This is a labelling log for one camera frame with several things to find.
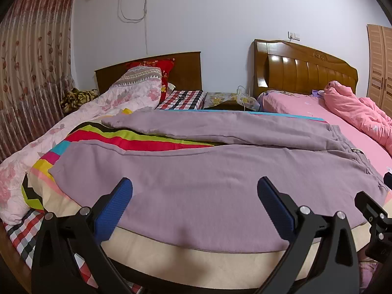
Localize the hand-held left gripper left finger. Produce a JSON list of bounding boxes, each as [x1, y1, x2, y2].
[[31, 177, 134, 294]]

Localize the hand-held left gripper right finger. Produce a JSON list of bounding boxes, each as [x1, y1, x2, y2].
[[256, 176, 359, 294]]

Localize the purple pants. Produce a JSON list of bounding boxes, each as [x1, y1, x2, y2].
[[48, 110, 389, 254]]

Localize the striped multicolour blanket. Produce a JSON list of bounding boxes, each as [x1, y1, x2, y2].
[[21, 112, 369, 291]]

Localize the pink floral quilt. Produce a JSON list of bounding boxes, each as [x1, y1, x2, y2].
[[0, 66, 163, 226]]

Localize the pink bed sheet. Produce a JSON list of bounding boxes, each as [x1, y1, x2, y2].
[[257, 89, 392, 176]]

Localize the light wooden wardrobe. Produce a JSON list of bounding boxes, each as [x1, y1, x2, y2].
[[367, 24, 392, 117]]

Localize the dark wooden nightstand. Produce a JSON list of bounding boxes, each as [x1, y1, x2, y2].
[[205, 92, 261, 111]]

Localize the tiger print blanket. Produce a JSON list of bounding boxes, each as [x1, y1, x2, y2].
[[60, 87, 99, 114]]

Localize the clear plastic bags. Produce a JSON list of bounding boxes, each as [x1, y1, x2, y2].
[[204, 92, 261, 110]]

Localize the red plaid bed sheet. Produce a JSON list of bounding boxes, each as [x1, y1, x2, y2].
[[4, 90, 204, 291]]

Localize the light brown wooden headboard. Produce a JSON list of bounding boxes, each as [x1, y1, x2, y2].
[[253, 39, 359, 97]]

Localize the red pillow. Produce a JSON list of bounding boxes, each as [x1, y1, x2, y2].
[[125, 58, 177, 102]]

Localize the dark wooden headboard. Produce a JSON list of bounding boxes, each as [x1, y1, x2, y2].
[[94, 51, 203, 96]]

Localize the red floral curtain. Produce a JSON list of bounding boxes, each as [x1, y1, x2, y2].
[[0, 0, 77, 163]]

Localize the white charger cable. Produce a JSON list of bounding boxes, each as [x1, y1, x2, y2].
[[236, 86, 261, 111]]

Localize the white air conditioner cable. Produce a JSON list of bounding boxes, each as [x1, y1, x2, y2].
[[118, 0, 149, 56]]

